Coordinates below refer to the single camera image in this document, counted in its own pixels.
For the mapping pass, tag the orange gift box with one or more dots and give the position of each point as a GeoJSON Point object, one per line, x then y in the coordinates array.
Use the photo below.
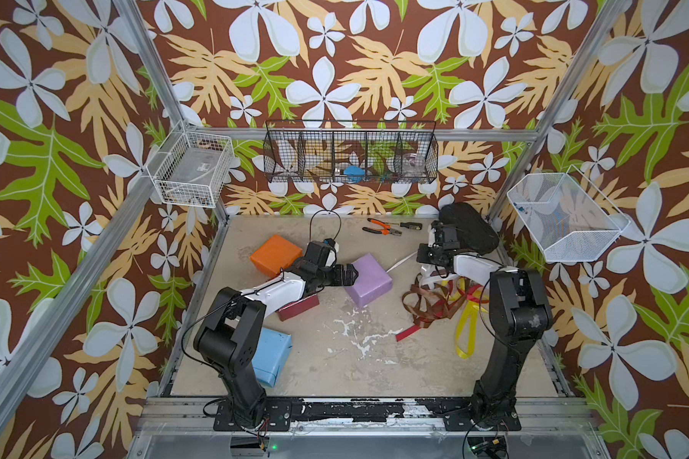
{"type": "Point", "coordinates": [276, 254]}

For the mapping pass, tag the yellow ribbon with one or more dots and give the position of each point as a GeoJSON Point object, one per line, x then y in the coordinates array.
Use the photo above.
{"type": "Point", "coordinates": [470, 313]}

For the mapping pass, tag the magenta gift box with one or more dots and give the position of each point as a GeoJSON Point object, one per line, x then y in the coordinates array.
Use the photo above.
{"type": "Point", "coordinates": [298, 308]}

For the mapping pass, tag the white mesh basket right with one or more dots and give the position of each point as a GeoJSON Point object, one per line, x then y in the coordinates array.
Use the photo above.
{"type": "Point", "coordinates": [567, 216]}

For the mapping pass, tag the black wire basket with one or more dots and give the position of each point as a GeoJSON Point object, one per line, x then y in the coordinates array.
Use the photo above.
{"type": "Point", "coordinates": [390, 151]}

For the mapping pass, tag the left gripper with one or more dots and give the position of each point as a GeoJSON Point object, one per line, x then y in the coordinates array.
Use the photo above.
{"type": "Point", "coordinates": [349, 278]}

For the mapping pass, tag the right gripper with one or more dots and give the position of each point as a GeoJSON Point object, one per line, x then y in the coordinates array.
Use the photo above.
{"type": "Point", "coordinates": [420, 256]}

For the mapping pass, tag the red ribbon bow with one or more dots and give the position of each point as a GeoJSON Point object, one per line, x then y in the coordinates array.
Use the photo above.
{"type": "Point", "coordinates": [406, 333]}

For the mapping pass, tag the white ribbon bow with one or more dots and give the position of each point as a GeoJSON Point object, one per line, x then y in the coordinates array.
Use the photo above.
{"type": "Point", "coordinates": [428, 277]}

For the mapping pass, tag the white wire basket left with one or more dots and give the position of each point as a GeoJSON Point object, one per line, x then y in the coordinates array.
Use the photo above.
{"type": "Point", "coordinates": [190, 167]}

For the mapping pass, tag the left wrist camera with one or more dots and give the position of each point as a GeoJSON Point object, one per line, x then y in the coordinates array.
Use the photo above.
{"type": "Point", "coordinates": [333, 249]}

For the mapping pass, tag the brown ribbon bow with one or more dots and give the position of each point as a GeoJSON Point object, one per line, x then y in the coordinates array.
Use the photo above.
{"type": "Point", "coordinates": [427, 305]}

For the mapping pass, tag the lilac gift box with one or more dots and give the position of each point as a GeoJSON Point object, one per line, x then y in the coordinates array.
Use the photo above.
{"type": "Point", "coordinates": [372, 282]}

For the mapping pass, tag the black oval case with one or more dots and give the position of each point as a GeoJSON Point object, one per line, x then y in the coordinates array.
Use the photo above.
{"type": "Point", "coordinates": [463, 228]}

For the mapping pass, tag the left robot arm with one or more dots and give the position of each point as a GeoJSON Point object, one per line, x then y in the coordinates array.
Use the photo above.
{"type": "Point", "coordinates": [228, 336]}

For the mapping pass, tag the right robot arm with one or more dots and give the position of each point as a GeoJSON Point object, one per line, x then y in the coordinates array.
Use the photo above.
{"type": "Point", "coordinates": [519, 314]}

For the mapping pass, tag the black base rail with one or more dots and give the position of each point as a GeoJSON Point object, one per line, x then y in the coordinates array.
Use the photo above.
{"type": "Point", "coordinates": [283, 414]}

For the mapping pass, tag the orange handled pliers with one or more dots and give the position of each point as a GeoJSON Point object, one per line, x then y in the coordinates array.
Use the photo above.
{"type": "Point", "coordinates": [386, 228]}

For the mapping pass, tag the blue item in basket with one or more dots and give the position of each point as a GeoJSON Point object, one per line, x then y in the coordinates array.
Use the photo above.
{"type": "Point", "coordinates": [354, 174]}

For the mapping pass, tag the blue gift box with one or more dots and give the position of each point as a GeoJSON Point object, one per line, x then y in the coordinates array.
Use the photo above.
{"type": "Point", "coordinates": [271, 355]}

